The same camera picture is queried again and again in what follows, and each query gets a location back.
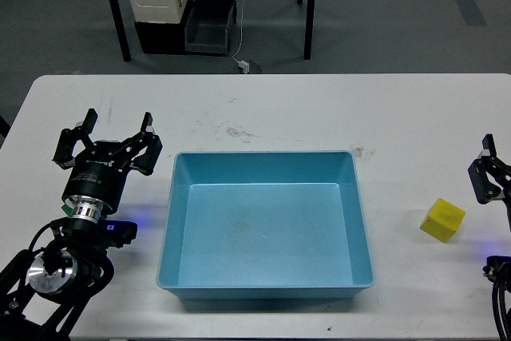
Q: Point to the yellow cube block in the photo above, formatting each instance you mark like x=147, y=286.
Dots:
x=442, y=220

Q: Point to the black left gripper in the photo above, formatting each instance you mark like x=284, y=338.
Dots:
x=99, y=172

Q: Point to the light blue plastic tray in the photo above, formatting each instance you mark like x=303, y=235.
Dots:
x=265, y=225

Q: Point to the dark base crate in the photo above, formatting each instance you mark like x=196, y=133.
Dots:
x=164, y=38

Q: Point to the grey plastic bin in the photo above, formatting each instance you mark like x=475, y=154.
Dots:
x=209, y=25

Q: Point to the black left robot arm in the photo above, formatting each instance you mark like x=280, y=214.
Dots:
x=45, y=290

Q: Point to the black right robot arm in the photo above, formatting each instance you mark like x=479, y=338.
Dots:
x=497, y=271

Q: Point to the black table leg left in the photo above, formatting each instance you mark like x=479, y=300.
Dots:
x=120, y=30

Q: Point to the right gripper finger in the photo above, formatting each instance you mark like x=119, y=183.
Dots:
x=490, y=176

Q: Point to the white power adapter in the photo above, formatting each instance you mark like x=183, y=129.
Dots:
x=249, y=67

